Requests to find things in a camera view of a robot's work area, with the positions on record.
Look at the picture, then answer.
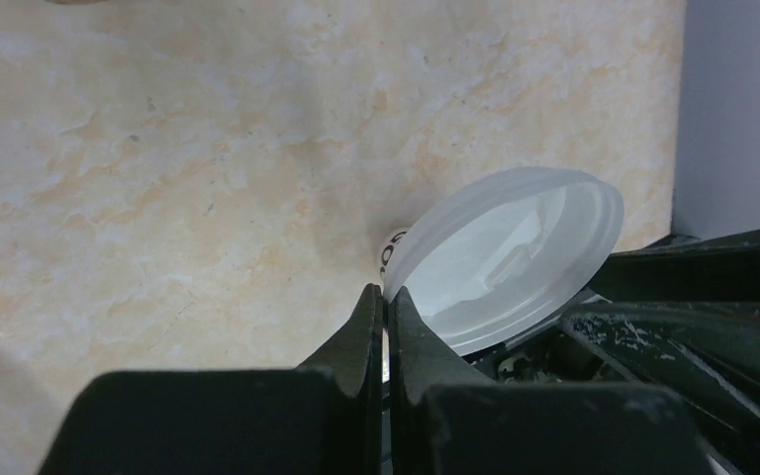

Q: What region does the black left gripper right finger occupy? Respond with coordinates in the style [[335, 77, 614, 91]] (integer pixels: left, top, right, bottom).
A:
[[387, 290, 712, 474]]

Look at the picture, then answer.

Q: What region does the white plastic cup lid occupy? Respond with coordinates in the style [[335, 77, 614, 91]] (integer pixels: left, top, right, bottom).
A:
[[383, 167, 624, 355]]

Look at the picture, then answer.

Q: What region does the white paper coffee cup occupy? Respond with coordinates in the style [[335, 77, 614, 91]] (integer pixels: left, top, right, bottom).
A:
[[377, 228, 409, 281]]

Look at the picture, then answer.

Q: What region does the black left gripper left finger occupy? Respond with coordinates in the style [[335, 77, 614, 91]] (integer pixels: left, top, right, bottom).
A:
[[40, 284, 384, 474]]

